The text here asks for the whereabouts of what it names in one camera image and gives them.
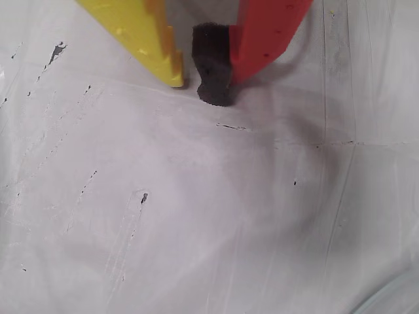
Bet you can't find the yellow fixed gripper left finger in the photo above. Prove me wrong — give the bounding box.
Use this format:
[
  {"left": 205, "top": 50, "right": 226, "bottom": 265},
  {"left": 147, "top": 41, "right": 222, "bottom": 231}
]
[{"left": 75, "top": 0, "right": 185, "bottom": 88}]

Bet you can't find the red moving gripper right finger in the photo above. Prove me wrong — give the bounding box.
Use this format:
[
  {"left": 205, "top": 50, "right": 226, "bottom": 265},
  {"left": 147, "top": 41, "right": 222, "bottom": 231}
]
[{"left": 191, "top": 0, "right": 314, "bottom": 108}]

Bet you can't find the glass bowl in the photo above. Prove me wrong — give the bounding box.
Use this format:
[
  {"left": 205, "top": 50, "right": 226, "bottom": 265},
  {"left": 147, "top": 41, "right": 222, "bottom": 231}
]
[{"left": 355, "top": 261, "right": 419, "bottom": 314}]

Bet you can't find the white tablecloth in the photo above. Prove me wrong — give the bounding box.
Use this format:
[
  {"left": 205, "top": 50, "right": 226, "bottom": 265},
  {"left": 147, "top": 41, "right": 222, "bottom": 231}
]
[{"left": 0, "top": 0, "right": 419, "bottom": 314}]

